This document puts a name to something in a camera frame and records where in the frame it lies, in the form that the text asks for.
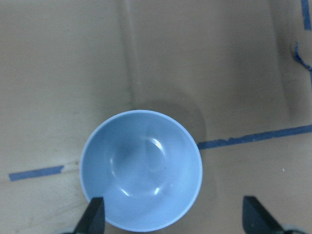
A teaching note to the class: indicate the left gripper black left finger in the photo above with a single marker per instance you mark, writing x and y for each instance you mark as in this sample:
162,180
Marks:
93,219

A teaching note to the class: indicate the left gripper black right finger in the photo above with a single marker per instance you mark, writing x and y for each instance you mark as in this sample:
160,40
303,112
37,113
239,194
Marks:
256,219

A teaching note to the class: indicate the blue bowl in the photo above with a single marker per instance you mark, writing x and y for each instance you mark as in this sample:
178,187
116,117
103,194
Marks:
147,168

